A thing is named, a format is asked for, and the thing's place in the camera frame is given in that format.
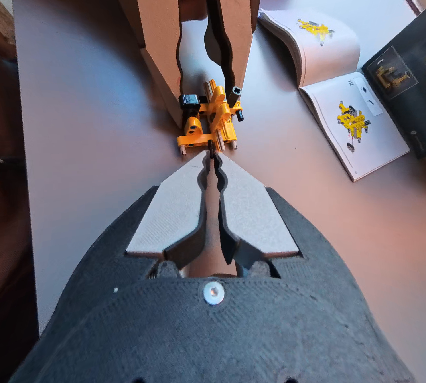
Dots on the lego instruction booklet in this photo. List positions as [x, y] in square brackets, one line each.
[336, 90]

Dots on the yellow lego assembly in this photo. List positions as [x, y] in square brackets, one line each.
[219, 116]

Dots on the black lego box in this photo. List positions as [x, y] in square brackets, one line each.
[399, 76]

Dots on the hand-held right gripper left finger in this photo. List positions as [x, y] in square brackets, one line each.
[169, 213]

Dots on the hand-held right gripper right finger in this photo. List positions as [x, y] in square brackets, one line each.
[253, 216]

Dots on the black lego pin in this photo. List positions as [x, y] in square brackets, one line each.
[211, 148]

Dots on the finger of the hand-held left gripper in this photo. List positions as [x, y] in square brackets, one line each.
[153, 17]
[239, 17]

